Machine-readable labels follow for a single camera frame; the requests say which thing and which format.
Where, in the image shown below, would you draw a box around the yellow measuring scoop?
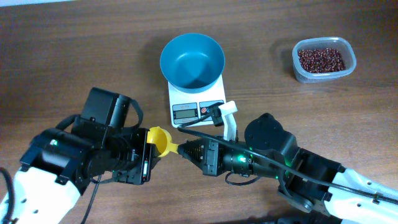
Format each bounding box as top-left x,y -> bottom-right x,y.
147,126 -> 178,157

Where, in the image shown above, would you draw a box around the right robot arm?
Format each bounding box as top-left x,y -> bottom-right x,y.
177,113 -> 397,223

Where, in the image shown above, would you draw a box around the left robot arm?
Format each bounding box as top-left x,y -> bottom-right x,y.
1,88 -> 155,223

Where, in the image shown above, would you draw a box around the white digital kitchen scale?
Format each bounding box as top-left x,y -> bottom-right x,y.
168,75 -> 226,128

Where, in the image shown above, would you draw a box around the blue plastic bowl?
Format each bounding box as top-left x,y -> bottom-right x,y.
160,33 -> 226,93

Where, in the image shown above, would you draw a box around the clear plastic container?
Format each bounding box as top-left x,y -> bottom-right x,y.
292,37 -> 357,83

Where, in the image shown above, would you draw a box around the red beans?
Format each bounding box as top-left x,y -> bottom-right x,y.
298,48 -> 346,73

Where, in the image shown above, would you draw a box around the black left camera cable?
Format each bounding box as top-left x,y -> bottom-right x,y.
0,98 -> 146,224

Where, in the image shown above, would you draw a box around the black camera cable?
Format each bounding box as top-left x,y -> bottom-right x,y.
177,105 -> 398,206
0,98 -> 146,224

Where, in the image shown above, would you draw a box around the black right camera cable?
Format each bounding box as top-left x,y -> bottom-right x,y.
177,105 -> 398,206

